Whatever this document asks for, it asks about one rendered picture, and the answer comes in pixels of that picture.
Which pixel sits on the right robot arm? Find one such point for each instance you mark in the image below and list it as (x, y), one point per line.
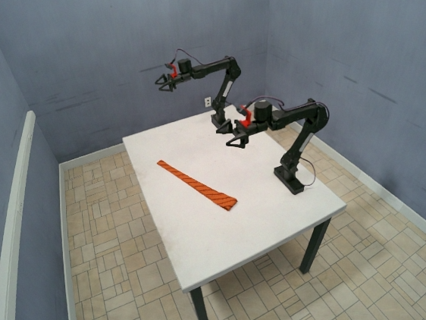
(201, 71)

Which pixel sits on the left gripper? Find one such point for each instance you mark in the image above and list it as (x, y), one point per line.
(239, 130)

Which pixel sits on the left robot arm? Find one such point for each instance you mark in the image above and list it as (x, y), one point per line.
(276, 120)

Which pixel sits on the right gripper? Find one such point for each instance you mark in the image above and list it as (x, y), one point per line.
(172, 80)

